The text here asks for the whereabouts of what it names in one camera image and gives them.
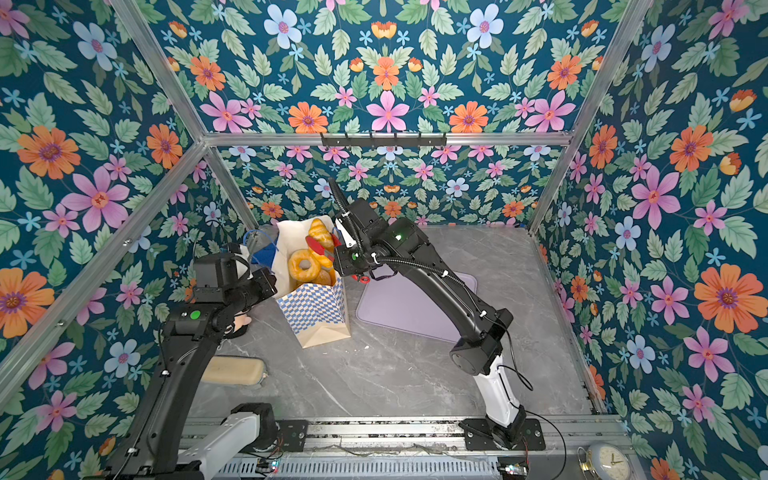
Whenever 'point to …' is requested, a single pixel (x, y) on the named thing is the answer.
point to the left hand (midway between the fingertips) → (279, 269)
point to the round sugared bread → (326, 277)
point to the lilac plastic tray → (403, 304)
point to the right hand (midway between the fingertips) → (340, 260)
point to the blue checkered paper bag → (318, 314)
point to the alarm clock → (605, 461)
